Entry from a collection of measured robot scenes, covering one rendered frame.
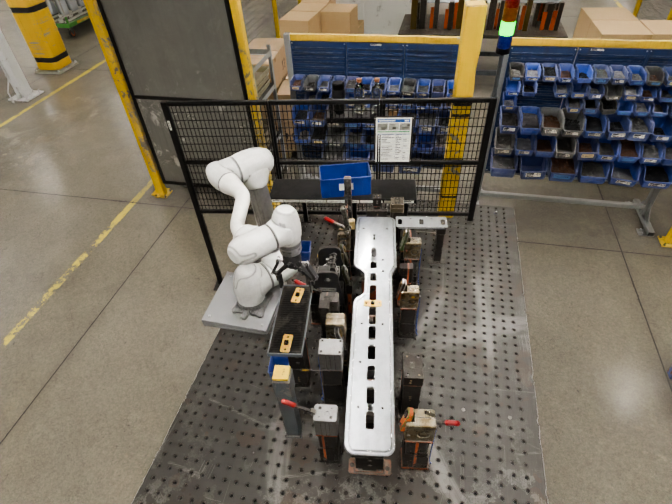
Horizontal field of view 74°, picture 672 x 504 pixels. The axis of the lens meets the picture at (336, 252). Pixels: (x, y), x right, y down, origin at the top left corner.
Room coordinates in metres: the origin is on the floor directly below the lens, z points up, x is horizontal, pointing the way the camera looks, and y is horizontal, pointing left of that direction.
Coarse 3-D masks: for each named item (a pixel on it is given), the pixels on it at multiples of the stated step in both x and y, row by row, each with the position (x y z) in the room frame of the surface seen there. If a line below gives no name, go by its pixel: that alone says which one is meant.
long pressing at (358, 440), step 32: (384, 224) 1.98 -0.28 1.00; (384, 256) 1.71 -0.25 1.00; (384, 288) 1.48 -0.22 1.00; (352, 320) 1.30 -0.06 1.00; (384, 320) 1.29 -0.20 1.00; (352, 352) 1.12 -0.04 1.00; (384, 352) 1.12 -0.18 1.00; (352, 384) 0.97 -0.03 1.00; (384, 384) 0.96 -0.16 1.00; (352, 416) 0.84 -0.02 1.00; (384, 416) 0.83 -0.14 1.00; (352, 448) 0.72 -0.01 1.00; (384, 448) 0.71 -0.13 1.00
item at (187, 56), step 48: (96, 0) 3.90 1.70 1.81; (144, 0) 3.79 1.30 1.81; (192, 0) 3.68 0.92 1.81; (144, 48) 3.83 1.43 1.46; (192, 48) 3.70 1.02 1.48; (240, 48) 3.57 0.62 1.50; (144, 96) 3.86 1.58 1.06; (192, 96) 3.75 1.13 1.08; (240, 96) 3.63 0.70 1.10; (144, 144) 3.89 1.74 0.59; (240, 144) 3.67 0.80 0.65
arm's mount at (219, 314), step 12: (228, 276) 1.88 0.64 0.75; (228, 288) 1.79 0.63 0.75; (276, 288) 1.77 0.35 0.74; (216, 300) 1.70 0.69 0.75; (228, 300) 1.70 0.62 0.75; (276, 300) 1.68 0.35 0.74; (216, 312) 1.62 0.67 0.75; (228, 312) 1.61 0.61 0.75; (264, 312) 1.60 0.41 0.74; (204, 324) 1.57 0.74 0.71; (216, 324) 1.55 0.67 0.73; (228, 324) 1.53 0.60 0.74; (240, 324) 1.53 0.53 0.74; (252, 324) 1.53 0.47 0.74; (264, 324) 1.52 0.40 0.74
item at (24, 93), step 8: (0, 32) 6.80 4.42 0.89; (0, 40) 6.74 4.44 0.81; (0, 48) 6.68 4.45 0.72; (8, 48) 6.80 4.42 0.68; (0, 56) 6.69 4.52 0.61; (8, 56) 6.73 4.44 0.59; (0, 64) 6.68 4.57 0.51; (8, 64) 6.68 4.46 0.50; (16, 64) 6.79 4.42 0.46; (8, 72) 6.70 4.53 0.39; (16, 72) 6.73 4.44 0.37; (8, 80) 6.67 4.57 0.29; (16, 80) 6.68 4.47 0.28; (24, 80) 6.79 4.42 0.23; (8, 88) 6.61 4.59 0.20; (16, 88) 6.68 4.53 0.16; (24, 88) 6.72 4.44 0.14; (16, 96) 6.74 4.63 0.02; (24, 96) 6.68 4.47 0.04; (32, 96) 6.70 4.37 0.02
